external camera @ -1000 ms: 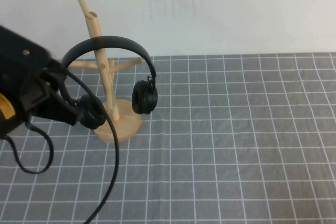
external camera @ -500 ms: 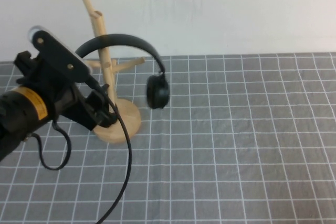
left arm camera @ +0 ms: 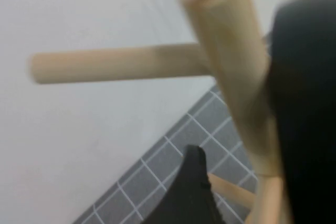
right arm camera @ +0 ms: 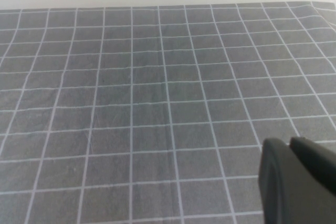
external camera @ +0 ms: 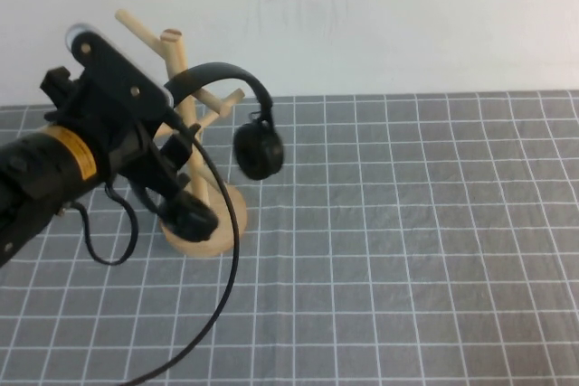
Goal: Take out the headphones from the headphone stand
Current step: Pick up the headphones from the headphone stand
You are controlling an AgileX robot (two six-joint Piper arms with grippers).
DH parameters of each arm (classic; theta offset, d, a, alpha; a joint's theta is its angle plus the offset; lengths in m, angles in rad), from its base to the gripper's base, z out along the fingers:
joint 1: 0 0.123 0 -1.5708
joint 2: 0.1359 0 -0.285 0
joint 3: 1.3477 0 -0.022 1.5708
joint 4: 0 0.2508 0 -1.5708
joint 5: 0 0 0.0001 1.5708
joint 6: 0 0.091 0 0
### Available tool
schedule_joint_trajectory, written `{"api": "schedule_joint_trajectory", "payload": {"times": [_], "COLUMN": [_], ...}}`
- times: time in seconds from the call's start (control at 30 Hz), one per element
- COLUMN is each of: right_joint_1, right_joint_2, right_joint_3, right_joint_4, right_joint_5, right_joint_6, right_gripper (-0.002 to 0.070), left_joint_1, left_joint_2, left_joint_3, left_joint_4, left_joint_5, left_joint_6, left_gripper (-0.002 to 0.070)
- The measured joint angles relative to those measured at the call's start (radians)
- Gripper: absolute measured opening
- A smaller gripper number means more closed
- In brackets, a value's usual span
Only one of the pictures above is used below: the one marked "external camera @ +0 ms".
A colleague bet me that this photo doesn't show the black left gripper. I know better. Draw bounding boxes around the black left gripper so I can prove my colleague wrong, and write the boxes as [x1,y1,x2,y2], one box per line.
[96,119,194,213]

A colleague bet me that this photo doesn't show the black over-ear headphones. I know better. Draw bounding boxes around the black over-ear headphones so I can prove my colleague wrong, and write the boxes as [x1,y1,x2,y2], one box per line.
[130,61,285,243]

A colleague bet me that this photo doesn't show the wooden branch headphone stand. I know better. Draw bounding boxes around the wooden branch headphone stand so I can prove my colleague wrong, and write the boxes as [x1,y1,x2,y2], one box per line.
[114,8,249,259]

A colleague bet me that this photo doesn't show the grey white-checked tablecloth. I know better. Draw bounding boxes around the grey white-checked tablecloth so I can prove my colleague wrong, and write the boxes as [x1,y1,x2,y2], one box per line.
[0,89,579,386]

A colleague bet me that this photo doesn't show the long black camera cable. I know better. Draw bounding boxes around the long black camera cable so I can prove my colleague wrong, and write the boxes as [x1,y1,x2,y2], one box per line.
[128,105,240,386]

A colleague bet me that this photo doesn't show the short looped black cable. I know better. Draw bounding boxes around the short looped black cable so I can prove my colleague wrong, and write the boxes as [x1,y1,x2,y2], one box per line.
[58,180,139,266]

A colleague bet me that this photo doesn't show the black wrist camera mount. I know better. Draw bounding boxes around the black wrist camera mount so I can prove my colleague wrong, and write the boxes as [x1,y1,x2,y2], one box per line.
[39,23,169,132]

